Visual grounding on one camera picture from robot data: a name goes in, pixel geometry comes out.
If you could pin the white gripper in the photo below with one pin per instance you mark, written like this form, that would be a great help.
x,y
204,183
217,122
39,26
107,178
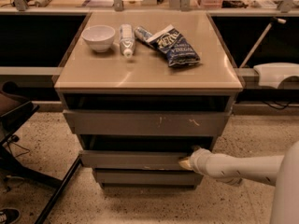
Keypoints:
x,y
198,160

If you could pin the grey drawer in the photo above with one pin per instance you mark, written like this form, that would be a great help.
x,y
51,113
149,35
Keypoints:
x,y
146,123
152,178
154,153

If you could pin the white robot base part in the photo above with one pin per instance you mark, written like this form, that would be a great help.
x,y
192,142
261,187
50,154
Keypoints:
x,y
273,74

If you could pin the grey bottom drawer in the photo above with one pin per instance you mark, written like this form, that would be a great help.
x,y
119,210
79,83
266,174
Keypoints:
x,y
152,178

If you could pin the grey top drawer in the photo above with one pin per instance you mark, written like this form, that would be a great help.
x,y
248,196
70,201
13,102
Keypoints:
x,y
146,123

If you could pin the blue vinegar chip bag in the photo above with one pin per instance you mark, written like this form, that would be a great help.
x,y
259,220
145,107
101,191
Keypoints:
x,y
171,43

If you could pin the clear plastic water bottle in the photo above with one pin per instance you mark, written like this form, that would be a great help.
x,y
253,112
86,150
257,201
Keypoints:
x,y
127,40

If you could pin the white bowl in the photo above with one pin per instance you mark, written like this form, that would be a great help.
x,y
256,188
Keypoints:
x,y
99,37

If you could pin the black sneaker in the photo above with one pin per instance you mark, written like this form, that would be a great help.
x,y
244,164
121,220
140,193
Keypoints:
x,y
9,215

